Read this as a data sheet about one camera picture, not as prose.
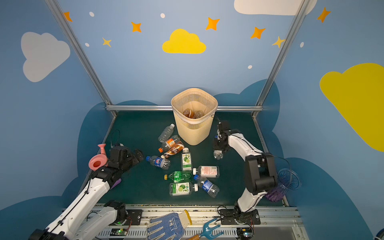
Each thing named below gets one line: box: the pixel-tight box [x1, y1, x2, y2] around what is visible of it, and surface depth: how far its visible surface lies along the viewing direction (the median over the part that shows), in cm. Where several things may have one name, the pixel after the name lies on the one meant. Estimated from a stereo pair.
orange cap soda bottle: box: [158, 135, 180, 153], surface depth 100 cm
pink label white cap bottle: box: [192, 165, 220, 178], surface depth 88 cm
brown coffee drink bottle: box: [160, 142, 185, 159], surface depth 97 cm
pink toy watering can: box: [88, 143, 109, 172], surface depth 84 cm
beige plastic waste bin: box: [170, 88, 219, 146], surface depth 98 cm
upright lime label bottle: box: [181, 147, 193, 172], surface depth 94 cm
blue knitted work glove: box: [146, 209, 192, 240], surface depth 73 cm
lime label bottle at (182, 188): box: [169, 182, 199, 197], surface depth 82 cm
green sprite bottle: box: [164, 171, 192, 182], surface depth 87 cm
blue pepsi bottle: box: [145, 155, 171, 170], surface depth 92 cm
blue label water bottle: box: [193, 174, 220, 198], surface depth 83 cm
